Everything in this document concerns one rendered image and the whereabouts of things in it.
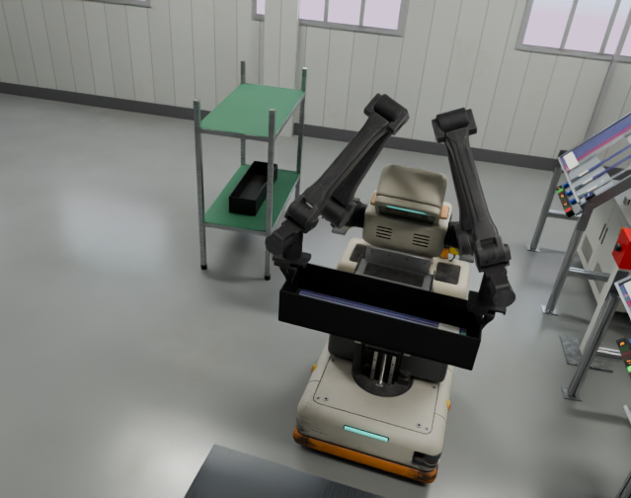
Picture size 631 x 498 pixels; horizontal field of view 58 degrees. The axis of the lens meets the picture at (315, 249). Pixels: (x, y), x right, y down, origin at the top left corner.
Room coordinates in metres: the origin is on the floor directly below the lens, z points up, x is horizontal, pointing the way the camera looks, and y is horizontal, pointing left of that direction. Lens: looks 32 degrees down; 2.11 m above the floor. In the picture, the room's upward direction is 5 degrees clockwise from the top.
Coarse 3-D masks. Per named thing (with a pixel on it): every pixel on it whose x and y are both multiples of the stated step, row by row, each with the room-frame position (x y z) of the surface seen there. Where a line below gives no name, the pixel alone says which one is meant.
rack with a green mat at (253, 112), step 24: (240, 96) 3.56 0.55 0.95; (264, 96) 3.60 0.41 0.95; (288, 96) 3.64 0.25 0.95; (216, 120) 3.10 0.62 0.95; (240, 120) 3.14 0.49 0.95; (264, 120) 3.17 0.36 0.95; (240, 168) 3.77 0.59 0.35; (288, 192) 3.46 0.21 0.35; (216, 216) 3.04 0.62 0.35; (240, 216) 3.07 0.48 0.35; (264, 216) 3.09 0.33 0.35
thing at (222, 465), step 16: (224, 448) 1.01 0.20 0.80; (208, 464) 0.95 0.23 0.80; (224, 464) 0.96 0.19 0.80; (240, 464) 0.96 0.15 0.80; (256, 464) 0.97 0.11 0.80; (272, 464) 0.97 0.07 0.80; (208, 480) 0.91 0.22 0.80; (224, 480) 0.91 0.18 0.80; (240, 480) 0.91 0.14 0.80; (256, 480) 0.92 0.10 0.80; (272, 480) 0.92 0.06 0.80; (288, 480) 0.93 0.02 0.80; (304, 480) 0.93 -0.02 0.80; (320, 480) 0.93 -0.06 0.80; (192, 496) 0.86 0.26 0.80; (208, 496) 0.86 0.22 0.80; (224, 496) 0.87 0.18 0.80; (240, 496) 0.87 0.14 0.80; (256, 496) 0.87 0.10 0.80; (272, 496) 0.88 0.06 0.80; (288, 496) 0.88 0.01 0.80; (304, 496) 0.88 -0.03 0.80; (320, 496) 0.89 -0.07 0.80; (336, 496) 0.89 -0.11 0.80; (352, 496) 0.89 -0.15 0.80; (368, 496) 0.90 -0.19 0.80
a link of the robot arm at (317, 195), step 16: (368, 112) 1.55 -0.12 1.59; (368, 128) 1.51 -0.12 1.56; (384, 128) 1.51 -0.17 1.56; (352, 144) 1.48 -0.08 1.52; (368, 144) 1.49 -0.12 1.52; (336, 160) 1.45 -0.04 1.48; (352, 160) 1.45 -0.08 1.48; (336, 176) 1.42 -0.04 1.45; (304, 192) 1.40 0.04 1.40; (320, 192) 1.39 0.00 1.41; (288, 208) 1.37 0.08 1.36; (304, 208) 1.37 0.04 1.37; (320, 208) 1.39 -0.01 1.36; (304, 224) 1.35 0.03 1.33
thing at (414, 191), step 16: (384, 176) 1.64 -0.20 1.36; (400, 176) 1.63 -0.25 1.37; (416, 176) 1.63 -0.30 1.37; (432, 176) 1.62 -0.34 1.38; (384, 192) 1.60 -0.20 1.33; (400, 192) 1.59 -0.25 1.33; (416, 192) 1.59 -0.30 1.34; (432, 192) 1.58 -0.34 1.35; (384, 208) 1.61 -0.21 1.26; (400, 208) 1.58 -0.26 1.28; (416, 208) 1.55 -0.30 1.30; (432, 208) 1.54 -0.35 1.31
